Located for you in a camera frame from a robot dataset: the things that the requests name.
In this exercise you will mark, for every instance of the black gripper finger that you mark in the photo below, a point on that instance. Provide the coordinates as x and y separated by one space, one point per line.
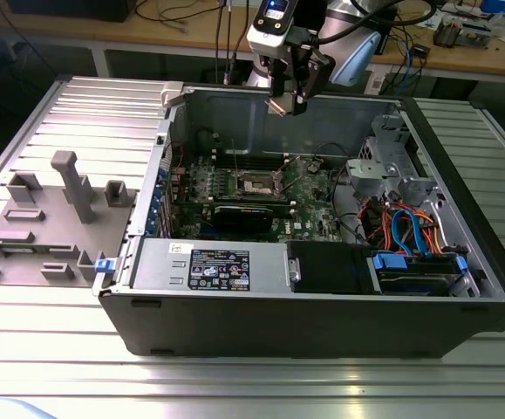
277 80
319 70

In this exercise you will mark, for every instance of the silver CPU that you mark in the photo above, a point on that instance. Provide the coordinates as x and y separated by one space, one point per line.
280 106

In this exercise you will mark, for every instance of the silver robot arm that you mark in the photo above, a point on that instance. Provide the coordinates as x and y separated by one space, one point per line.
359 59

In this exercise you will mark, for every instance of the black RAM slot row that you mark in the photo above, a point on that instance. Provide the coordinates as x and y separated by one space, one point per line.
252 160

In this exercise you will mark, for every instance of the CPU socket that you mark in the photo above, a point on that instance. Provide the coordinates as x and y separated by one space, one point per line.
252 185

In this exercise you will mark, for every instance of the blue expansion slot clips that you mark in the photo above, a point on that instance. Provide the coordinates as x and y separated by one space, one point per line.
154 214

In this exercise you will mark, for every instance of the white barcode label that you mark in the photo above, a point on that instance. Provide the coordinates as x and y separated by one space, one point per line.
377 80

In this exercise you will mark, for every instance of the small black box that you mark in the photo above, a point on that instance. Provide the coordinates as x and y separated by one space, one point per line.
421 50

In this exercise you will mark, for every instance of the grey case latch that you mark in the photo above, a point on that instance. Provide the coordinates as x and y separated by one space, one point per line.
171 94

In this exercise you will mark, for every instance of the silver metal drive cage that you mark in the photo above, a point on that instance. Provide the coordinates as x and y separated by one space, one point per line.
365 172

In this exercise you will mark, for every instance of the white papers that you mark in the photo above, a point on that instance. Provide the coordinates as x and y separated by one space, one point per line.
428 19

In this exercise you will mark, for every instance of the green motherboard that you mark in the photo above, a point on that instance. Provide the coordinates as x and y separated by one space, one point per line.
309 205

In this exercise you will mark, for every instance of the black heat sink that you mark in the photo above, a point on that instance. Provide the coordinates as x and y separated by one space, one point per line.
446 35

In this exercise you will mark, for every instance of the wooden desk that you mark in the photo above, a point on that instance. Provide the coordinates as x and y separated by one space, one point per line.
147 35

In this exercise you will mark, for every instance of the black graphics card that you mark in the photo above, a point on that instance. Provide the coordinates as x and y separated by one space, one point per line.
243 218

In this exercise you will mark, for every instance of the green circuit device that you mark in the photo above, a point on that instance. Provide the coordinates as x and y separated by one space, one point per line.
474 35

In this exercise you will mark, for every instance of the small white sticker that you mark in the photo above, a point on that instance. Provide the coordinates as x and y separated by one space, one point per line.
175 248

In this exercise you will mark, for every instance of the black power supply label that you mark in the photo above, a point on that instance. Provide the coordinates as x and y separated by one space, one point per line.
219 270

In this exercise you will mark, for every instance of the hard disk in blue carrier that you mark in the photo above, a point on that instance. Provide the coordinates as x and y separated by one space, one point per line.
391 262

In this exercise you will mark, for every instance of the silver power supply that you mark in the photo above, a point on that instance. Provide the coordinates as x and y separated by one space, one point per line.
160 266

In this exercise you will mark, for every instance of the black monitor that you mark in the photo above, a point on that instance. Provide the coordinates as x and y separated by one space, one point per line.
69 8

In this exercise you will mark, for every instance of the black PC case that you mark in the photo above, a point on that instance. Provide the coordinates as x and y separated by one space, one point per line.
278 323

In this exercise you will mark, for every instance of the blue case latch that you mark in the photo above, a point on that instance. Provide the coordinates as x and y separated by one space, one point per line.
104 266

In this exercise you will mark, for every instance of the grey parts rack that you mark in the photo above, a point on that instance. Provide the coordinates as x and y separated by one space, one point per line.
51 227

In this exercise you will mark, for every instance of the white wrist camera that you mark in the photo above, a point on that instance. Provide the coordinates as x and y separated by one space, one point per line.
269 35

